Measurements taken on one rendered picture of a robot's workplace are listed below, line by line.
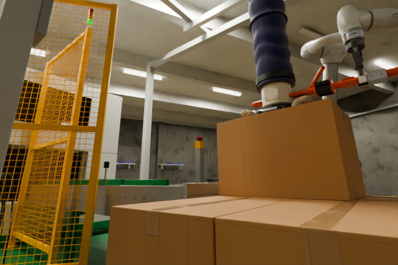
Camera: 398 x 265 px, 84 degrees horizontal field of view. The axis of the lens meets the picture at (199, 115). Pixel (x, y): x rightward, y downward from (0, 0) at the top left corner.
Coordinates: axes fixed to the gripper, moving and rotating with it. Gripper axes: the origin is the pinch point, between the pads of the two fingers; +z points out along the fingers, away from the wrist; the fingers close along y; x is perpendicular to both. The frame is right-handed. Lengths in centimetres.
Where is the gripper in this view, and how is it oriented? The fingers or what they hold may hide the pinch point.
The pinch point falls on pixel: (363, 80)
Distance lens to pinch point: 131.8
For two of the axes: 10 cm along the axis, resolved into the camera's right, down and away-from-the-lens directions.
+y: -6.5, -2.1, -7.3
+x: 7.6, -1.9, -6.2
